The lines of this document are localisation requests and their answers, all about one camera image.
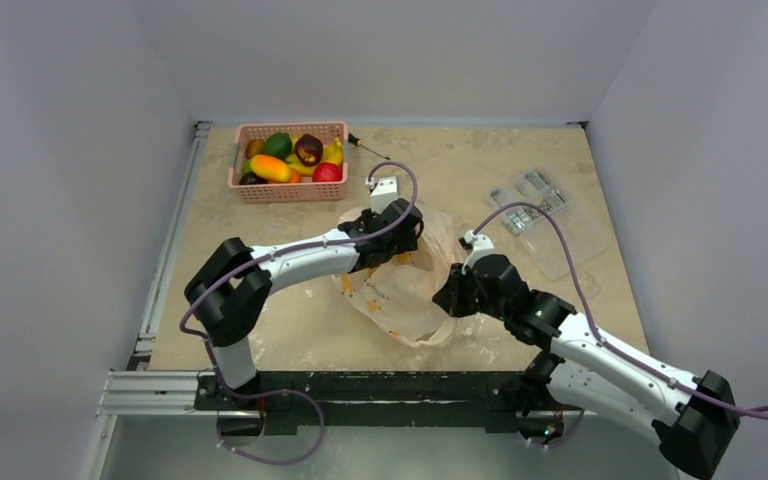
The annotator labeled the translucent plastic bag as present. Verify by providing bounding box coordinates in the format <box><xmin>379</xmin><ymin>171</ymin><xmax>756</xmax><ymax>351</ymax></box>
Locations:
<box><xmin>332</xmin><ymin>205</ymin><xmax>464</xmax><ymax>347</ymax></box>

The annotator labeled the yellow fake banana bunch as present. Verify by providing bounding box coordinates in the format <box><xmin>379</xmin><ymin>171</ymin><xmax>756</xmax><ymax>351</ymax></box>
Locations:
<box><xmin>285</xmin><ymin>138</ymin><xmax>344</xmax><ymax>176</ymax></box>

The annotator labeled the dark maroon fake fruit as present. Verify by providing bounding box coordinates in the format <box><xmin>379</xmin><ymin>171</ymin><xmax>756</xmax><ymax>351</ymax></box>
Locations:
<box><xmin>294</xmin><ymin>134</ymin><xmax>324</xmax><ymax>166</ymax></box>

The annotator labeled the orange yellow fake mango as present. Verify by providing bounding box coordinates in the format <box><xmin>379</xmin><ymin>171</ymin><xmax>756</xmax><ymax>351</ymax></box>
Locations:
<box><xmin>249</xmin><ymin>154</ymin><xmax>293</xmax><ymax>183</ymax></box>

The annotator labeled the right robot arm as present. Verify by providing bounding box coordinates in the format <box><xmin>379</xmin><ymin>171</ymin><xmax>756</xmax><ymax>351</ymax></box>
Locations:
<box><xmin>432</xmin><ymin>254</ymin><xmax>740</xmax><ymax>479</ymax></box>

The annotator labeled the red fake apple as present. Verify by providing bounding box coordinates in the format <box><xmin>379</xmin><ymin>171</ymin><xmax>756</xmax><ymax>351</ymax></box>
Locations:
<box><xmin>312</xmin><ymin>162</ymin><xmax>343</xmax><ymax>183</ymax></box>

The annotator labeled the orange fake fruit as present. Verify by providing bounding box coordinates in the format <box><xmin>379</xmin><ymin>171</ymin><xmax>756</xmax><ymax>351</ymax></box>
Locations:
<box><xmin>289</xmin><ymin>168</ymin><xmax>302</xmax><ymax>183</ymax></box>

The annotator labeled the dark purple fake fruit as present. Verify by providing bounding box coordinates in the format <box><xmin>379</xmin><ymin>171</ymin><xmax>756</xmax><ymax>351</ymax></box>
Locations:
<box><xmin>239</xmin><ymin>172</ymin><xmax>268</xmax><ymax>186</ymax></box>

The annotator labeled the brown fake kiwi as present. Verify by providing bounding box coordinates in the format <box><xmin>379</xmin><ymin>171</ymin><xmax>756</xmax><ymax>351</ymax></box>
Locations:
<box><xmin>244</xmin><ymin>138</ymin><xmax>265</xmax><ymax>160</ymax></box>

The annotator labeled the clear plastic screw box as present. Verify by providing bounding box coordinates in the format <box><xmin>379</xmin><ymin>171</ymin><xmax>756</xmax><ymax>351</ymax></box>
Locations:
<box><xmin>487</xmin><ymin>168</ymin><xmax>569</xmax><ymax>237</ymax></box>

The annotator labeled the pink plastic basket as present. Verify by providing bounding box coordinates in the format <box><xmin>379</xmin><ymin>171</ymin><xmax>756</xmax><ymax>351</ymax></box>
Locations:
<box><xmin>227</xmin><ymin>121</ymin><xmax>349</xmax><ymax>204</ymax></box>

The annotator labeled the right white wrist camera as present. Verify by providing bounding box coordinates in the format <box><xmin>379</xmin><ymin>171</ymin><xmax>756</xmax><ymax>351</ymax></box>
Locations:
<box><xmin>459</xmin><ymin>230</ymin><xmax>496</xmax><ymax>274</ymax></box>

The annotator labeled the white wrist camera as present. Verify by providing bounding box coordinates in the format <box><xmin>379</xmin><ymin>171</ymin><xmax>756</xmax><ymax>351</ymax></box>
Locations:
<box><xmin>366</xmin><ymin>176</ymin><xmax>400</xmax><ymax>214</ymax></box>
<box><xmin>459</xmin><ymin>230</ymin><xmax>496</xmax><ymax>274</ymax></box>

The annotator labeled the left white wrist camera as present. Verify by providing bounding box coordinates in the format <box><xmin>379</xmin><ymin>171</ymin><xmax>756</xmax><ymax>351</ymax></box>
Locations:
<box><xmin>366</xmin><ymin>176</ymin><xmax>400</xmax><ymax>214</ymax></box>

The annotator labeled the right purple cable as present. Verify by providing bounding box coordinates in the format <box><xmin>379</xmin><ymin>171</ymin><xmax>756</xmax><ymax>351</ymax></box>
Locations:
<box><xmin>470</xmin><ymin>201</ymin><xmax>768</xmax><ymax>452</ymax></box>

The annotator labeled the black handled screwdriver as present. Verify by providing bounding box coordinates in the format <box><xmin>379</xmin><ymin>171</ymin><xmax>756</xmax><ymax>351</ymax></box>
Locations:
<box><xmin>348</xmin><ymin>132</ymin><xmax>391</xmax><ymax>160</ymax></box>

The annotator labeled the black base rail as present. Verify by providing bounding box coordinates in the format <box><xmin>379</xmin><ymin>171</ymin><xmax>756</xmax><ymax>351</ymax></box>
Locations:
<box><xmin>194</xmin><ymin>371</ymin><xmax>579</xmax><ymax>442</ymax></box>

